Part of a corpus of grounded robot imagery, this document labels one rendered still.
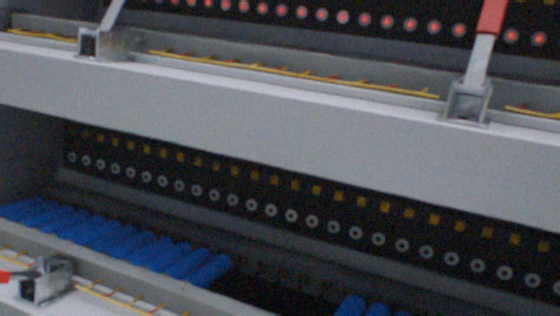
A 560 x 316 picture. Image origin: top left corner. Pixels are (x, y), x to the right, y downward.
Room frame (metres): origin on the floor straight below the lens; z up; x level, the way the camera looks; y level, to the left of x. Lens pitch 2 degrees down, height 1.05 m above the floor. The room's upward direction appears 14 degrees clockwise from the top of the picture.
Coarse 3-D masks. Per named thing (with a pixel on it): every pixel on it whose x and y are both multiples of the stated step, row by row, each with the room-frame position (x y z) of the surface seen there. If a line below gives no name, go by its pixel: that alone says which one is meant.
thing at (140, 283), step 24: (0, 240) 0.47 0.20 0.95; (24, 240) 0.46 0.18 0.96; (48, 240) 0.45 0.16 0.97; (96, 264) 0.42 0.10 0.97; (120, 264) 0.43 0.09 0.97; (120, 288) 0.42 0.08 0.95; (144, 288) 0.41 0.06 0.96; (168, 288) 0.40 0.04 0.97; (192, 288) 0.40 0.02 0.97; (144, 312) 0.39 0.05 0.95; (192, 312) 0.39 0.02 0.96; (216, 312) 0.38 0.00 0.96; (240, 312) 0.38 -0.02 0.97; (264, 312) 0.38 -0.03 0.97
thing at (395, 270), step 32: (32, 160) 0.60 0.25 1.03; (0, 192) 0.57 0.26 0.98; (32, 192) 0.61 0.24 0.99; (96, 192) 0.59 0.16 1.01; (128, 192) 0.57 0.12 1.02; (224, 224) 0.52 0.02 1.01; (256, 224) 0.51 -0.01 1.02; (320, 256) 0.49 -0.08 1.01; (352, 256) 0.47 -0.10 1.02; (0, 288) 0.42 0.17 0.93; (448, 288) 0.44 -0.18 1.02; (480, 288) 0.43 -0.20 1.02
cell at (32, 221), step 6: (66, 204) 0.55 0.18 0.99; (54, 210) 0.53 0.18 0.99; (60, 210) 0.54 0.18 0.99; (66, 210) 0.54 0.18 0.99; (72, 210) 0.55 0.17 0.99; (30, 216) 0.51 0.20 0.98; (36, 216) 0.51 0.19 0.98; (42, 216) 0.52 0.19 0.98; (48, 216) 0.52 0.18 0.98; (54, 216) 0.53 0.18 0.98; (60, 216) 0.53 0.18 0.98; (24, 222) 0.50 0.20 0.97; (30, 222) 0.50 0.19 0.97; (36, 222) 0.51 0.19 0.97; (42, 222) 0.51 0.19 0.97; (30, 228) 0.50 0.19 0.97
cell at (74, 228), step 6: (96, 216) 0.53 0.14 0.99; (102, 216) 0.53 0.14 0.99; (78, 222) 0.51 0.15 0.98; (84, 222) 0.51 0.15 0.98; (90, 222) 0.52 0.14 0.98; (96, 222) 0.52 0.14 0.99; (102, 222) 0.53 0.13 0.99; (60, 228) 0.49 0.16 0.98; (66, 228) 0.49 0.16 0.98; (72, 228) 0.50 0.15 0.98; (78, 228) 0.50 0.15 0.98; (84, 228) 0.51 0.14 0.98; (90, 228) 0.51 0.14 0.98; (54, 234) 0.48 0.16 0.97; (60, 234) 0.48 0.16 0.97; (66, 234) 0.49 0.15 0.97; (72, 234) 0.49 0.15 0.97
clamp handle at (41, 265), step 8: (40, 264) 0.40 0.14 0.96; (0, 272) 0.36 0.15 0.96; (8, 272) 0.37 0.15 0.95; (16, 272) 0.39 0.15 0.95; (24, 272) 0.39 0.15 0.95; (32, 272) 0.40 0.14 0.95; (40, 272) 0.40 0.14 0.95; (0, 280) 0.36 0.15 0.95; (8, 280) 0.37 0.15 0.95; (16, 280) 0.38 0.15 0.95
